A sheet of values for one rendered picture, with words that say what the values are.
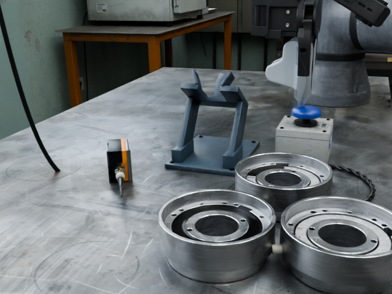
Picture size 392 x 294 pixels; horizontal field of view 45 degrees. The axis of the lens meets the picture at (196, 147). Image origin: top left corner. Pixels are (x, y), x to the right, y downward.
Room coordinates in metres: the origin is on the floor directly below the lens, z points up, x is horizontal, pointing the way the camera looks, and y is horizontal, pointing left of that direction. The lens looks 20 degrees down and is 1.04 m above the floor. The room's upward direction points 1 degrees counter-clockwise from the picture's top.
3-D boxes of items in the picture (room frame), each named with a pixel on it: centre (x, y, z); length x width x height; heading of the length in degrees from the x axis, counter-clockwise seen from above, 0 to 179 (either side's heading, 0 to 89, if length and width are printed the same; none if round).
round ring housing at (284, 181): (0.47, -0.10, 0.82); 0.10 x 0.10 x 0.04
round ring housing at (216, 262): (0.37, -0.02, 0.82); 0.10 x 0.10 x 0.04
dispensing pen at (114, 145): (0.54, 0.10, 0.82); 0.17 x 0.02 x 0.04; 10
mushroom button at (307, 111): (0.62, -0.15, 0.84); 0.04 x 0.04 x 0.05
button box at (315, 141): (0.63, -0.16, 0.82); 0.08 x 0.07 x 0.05; 160
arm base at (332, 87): (0.94, -0.28, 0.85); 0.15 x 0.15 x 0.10
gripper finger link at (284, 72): (0.62, -0.12, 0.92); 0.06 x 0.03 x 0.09; 70
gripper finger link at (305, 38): (0.60, -0.14, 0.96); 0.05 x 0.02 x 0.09; 160
